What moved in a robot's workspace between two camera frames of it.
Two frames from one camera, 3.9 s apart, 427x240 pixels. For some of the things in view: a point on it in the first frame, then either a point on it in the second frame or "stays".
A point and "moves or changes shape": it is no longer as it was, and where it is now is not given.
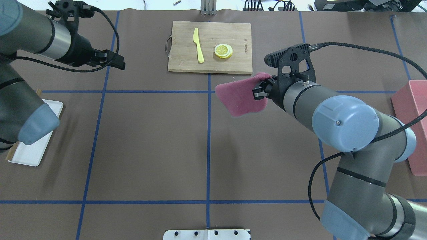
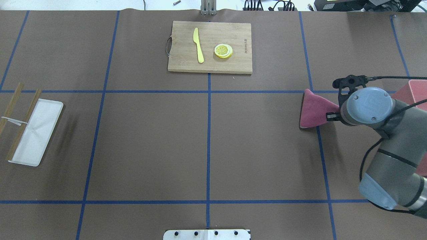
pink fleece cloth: x=238 y=96 moves or changes shape
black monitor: x=366 y=5 stays
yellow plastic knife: x=200 y=57 stays
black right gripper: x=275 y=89 -> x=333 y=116
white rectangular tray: x=31 y=155 stays
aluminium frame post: x=208 y=7 stays
